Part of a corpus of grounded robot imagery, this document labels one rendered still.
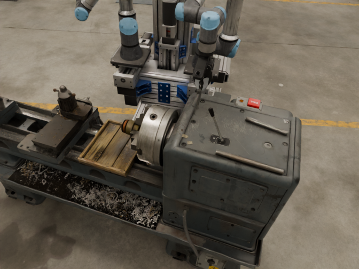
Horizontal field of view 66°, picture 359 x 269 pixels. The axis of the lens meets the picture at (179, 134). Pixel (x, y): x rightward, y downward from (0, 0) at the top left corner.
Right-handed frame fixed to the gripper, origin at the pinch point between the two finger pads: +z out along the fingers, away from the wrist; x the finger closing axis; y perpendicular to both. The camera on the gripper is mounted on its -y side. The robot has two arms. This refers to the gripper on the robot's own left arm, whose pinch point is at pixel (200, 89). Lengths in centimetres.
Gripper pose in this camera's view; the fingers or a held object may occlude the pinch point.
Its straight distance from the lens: 135.0
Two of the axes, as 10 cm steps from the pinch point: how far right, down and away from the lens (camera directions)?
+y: 3.1, -6.8, 6.7
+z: -0.4, 6.9, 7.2
